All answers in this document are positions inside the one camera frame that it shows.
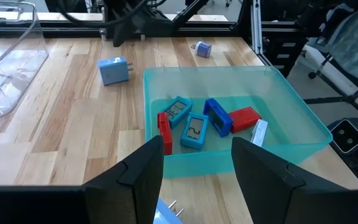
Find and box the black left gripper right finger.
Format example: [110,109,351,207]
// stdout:
[231,136,358,224]

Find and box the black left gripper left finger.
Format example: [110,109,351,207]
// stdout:
[0,135,165,224]

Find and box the light blue wall charger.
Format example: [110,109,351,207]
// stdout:
[97,55,135,86]
[152,197,186,224]

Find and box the white digital timer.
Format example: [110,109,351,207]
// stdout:
[250,119,269,147]

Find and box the red digital timer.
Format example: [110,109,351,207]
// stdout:
[228,106,263,134]
[157,111,173,156]

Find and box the blue digital timer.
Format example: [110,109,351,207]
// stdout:
[203,98,234,138]

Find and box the teal digital timer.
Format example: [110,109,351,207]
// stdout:
[161,95,194,129]
[180,111,209,151]

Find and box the purple wall charger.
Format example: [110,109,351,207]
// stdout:
[190,40,213,58]

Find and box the office chair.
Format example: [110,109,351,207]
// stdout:
[303,0,358,108]

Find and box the green translucent plastic bin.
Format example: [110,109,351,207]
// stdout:
[142,65,334,180]

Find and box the black drawer cabinet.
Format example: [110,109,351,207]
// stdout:
[261,29,304,78]

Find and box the clear plastic bin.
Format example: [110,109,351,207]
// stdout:
[0,0,49,121]

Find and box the black exterior camera box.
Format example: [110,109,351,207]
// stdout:
[327,117,358,156]

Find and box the silver aluminium post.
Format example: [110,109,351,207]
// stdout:
[249,0,262,55]

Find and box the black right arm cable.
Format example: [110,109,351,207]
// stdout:
[56,0,150,29]

